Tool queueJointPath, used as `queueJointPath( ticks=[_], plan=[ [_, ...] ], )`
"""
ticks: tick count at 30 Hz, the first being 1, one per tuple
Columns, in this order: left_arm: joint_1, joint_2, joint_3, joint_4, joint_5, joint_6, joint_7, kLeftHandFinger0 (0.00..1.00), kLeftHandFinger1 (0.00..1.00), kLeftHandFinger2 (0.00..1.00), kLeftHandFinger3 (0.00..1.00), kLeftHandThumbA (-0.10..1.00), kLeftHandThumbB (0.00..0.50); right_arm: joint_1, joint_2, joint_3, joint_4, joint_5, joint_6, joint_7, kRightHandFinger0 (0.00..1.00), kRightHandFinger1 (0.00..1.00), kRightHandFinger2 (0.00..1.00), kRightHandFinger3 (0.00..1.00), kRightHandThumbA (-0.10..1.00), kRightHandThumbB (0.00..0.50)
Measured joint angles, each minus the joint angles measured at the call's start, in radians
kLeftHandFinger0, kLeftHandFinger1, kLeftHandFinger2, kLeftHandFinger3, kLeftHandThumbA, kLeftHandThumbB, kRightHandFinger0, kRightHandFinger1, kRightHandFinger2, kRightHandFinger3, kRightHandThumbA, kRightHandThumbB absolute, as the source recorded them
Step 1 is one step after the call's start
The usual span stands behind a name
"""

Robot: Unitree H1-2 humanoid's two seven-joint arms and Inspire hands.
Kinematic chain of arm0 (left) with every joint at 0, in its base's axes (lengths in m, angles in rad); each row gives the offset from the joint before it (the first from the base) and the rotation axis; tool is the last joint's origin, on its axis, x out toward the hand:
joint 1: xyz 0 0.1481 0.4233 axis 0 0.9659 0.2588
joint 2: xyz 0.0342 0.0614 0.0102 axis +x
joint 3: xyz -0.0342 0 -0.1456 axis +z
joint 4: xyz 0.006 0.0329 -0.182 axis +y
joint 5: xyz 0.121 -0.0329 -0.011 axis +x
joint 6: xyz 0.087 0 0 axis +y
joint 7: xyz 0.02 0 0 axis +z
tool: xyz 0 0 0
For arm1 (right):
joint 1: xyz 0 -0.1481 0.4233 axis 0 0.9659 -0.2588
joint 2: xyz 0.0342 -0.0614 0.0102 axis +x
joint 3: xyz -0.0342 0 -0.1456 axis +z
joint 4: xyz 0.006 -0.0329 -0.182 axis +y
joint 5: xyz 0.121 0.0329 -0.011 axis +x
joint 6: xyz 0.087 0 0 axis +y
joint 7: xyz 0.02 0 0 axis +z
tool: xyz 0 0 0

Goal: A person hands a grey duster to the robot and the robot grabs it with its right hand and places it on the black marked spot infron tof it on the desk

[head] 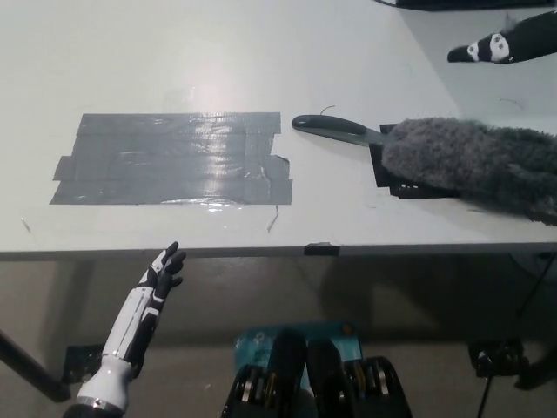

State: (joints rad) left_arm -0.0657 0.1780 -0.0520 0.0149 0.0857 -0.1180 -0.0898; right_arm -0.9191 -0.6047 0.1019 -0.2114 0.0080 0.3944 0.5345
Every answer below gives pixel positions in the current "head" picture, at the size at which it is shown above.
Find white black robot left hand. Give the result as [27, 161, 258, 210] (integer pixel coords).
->
[76, 241, 188, 413]

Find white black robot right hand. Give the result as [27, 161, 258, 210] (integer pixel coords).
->
[446, 10, 557, 66]

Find grey fluffy duster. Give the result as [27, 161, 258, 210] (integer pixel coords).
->
[291, 113, 557, 226]

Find black table leg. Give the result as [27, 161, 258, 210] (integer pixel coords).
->
[0, 328, 72, 403]

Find black tape square patch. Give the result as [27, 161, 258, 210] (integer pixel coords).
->
[368, 123, 463, 202]

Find small black tape strip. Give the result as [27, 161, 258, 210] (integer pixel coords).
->
[304, 241, 341, 257]

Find thin black table brace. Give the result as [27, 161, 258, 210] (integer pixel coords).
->
[514, 251, 553, 320]

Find grey duct tape patch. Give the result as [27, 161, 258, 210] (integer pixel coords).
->
[49, 111, 293, 206]

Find thin black cable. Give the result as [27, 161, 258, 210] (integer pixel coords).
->
[475, 374, 493, 418]

